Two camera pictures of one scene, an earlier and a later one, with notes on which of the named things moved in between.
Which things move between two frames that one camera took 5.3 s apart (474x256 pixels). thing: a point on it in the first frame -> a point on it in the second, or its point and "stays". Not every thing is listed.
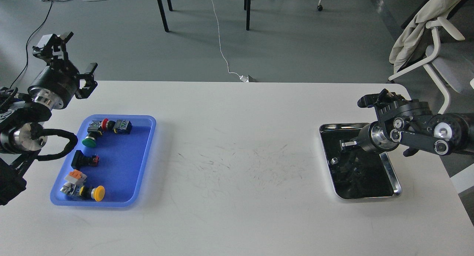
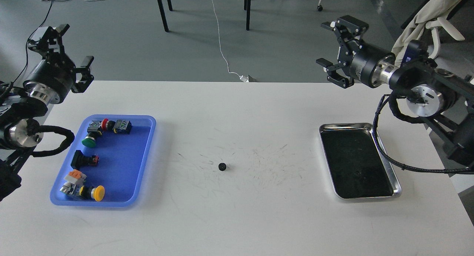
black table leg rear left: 169,0 stays
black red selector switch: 80,160 stays
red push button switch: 120,127 stays
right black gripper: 373,138 -> 371,66
